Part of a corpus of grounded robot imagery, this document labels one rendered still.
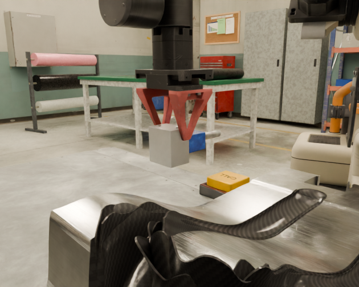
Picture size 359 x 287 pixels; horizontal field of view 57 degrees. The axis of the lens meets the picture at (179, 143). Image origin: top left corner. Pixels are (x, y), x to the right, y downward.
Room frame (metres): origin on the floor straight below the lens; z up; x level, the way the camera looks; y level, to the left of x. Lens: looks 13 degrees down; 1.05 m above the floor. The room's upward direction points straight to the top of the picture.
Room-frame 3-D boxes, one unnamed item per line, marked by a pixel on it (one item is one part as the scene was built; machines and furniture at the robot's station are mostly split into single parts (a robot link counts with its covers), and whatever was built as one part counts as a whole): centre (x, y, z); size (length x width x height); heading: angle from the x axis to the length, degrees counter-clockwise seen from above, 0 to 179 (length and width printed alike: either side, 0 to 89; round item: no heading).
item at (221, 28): (7.16, -0.86, 1.80); 0.90 x 0.03 x 0.60; 46
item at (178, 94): (0.47, 0.00, 0.99); 0.07 x 0.07 x 0.09; 43
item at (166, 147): (0.51, -0.02, 0.93); 0.13 x 0.05 x 0.05; 133
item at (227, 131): (4.52, 0.22, 0.51); 2.40 x 1.13 x 1.02; 50
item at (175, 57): (0.48, 0.01, 1.06); 0.10 x 0.07 x 0.07; 43
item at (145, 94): (0.49, 0.02, 0.99); 0.07 x 0.07 x 0.09; 43
